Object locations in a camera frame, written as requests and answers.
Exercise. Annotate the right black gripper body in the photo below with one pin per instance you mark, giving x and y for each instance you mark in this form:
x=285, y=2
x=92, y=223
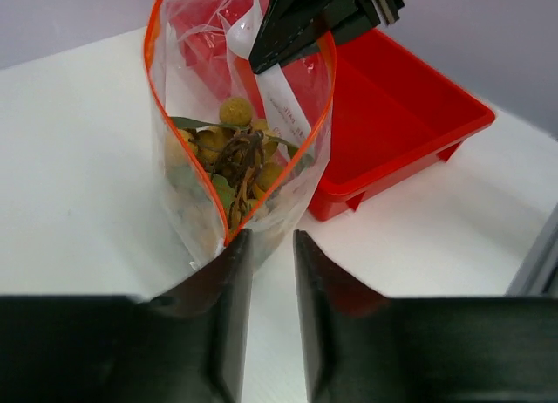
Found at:
x=348, y=20

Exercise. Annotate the aluminium rail frame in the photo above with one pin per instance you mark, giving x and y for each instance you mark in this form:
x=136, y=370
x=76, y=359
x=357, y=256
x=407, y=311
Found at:
x=537, y=275

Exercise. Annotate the red plastic tray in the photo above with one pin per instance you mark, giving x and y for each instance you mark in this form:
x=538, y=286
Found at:
x=393, y=115

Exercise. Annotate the brown toy longan bunch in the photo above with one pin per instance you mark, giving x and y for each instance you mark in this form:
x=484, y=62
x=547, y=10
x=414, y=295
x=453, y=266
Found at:
x=237, y=154

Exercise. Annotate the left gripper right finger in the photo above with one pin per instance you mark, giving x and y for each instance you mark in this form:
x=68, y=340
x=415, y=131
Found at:
x=362, y=346

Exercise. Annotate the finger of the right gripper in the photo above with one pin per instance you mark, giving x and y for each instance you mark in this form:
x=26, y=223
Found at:
x=289, y=28

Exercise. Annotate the clear orange zip top bag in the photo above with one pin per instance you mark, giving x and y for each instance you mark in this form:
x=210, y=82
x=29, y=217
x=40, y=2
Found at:
x=297, y=100

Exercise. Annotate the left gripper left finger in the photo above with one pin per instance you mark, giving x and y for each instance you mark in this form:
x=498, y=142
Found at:
x=185, y=345

